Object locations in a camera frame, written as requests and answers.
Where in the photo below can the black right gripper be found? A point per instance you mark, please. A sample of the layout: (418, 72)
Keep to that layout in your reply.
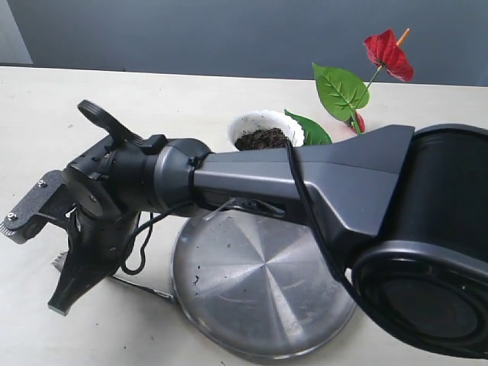
(99, 229)

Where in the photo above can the stainless steel spork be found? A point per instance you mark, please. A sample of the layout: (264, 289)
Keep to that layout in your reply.
(158, 293)

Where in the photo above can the red anthurium artificial flower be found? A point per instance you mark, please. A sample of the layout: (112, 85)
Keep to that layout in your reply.
(343, 94)

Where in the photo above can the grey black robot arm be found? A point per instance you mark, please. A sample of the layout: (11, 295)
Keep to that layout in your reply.
(400, 216)

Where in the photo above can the dark soil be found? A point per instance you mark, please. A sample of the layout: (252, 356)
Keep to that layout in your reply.
(262, 139)

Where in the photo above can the white scalloped plastic pot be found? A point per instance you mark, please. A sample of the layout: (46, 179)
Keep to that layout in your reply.
(265, 120)

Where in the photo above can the round stainless steel plate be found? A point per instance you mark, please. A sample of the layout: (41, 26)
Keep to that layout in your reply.
(257, 287)

